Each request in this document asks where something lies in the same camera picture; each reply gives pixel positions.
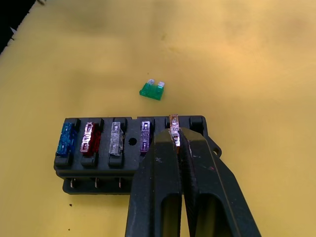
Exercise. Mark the clear blade fuse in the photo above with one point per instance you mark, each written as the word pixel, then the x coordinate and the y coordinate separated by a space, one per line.
pixel 116 139

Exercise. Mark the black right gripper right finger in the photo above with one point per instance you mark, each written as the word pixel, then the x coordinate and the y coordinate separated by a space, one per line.
pixel 214 187

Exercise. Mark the green blade fuse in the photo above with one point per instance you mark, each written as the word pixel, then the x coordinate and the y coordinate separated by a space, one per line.
pixel 153 91

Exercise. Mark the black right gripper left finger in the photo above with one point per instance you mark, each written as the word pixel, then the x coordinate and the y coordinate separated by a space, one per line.
pixel 153 177

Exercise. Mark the blue blade fuse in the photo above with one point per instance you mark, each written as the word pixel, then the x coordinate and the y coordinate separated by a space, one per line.
pixel 65 139

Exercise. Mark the black fuse box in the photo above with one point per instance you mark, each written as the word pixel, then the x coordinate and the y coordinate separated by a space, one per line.
pixel 128 158

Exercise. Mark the orange blade fuse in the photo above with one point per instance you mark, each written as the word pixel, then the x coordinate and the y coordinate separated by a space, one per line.
pixel 174 128

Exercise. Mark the purple blade fuse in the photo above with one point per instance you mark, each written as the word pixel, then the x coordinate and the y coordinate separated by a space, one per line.
pixel 145 137

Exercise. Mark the red blade fuse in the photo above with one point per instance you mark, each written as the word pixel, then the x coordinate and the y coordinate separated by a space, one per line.
pixel 89 138

